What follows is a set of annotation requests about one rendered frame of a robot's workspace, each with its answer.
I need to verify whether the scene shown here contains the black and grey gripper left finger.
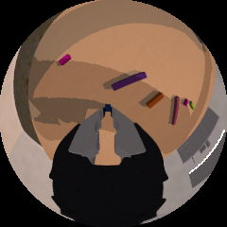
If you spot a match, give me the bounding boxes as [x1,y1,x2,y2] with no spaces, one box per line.
[49,107,105,180]

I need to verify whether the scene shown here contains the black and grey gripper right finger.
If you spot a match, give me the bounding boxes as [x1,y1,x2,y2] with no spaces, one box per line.
[111,107,168,182]

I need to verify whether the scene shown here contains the pink rod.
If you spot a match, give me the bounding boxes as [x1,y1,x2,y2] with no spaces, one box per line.
[171,96,180,126]

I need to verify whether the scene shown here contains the orange rod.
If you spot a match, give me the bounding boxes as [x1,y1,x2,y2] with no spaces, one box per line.
[146,92,164,108]

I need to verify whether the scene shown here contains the purple rod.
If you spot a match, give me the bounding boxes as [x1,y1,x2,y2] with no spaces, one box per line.
[112,72,147,91]

